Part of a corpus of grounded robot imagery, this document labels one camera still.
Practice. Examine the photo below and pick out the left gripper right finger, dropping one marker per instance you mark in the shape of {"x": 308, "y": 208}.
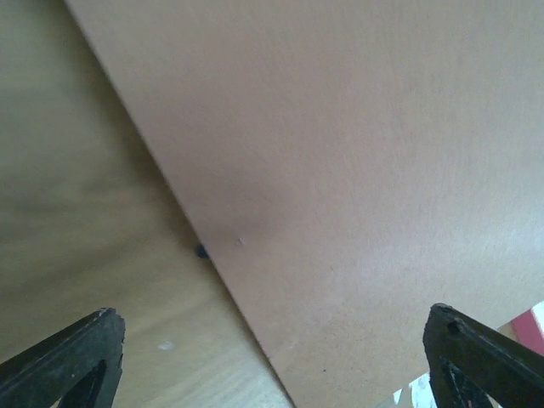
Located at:
{"x": 472, "y": 365}

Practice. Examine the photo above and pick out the brown cardboard backing sheet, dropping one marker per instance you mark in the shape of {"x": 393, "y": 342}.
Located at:
{"x": 346, "y": 164}

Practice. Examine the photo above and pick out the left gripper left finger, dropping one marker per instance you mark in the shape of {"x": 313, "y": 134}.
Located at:
{"x": 79, "y": 366}

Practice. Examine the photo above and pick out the pink wooden picture frame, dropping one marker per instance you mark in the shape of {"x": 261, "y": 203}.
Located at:
{"x": 527, "y": 328}

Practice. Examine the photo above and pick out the white paint flake cluster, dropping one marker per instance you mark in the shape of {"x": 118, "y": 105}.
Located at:
{"x": 417, "y": 394}

